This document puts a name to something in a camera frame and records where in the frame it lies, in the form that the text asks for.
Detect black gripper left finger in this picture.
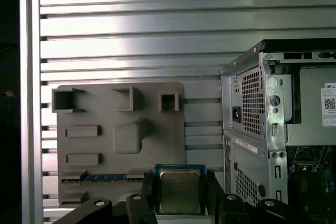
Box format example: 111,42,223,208
56,171,157,224

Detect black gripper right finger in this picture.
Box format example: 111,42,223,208
206,170,316,224

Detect silver CPU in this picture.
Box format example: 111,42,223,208
154,163,207,214

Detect blue RAM stick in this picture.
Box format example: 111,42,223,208
61,173,144,183

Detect black PC case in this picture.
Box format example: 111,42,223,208
219,39,336,224

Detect green motherboard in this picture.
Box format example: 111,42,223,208
286,145,336,224

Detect grey parts rack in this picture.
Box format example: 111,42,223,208
51,81,186,206

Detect grey power supply unit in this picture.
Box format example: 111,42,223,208
286,67,336,146

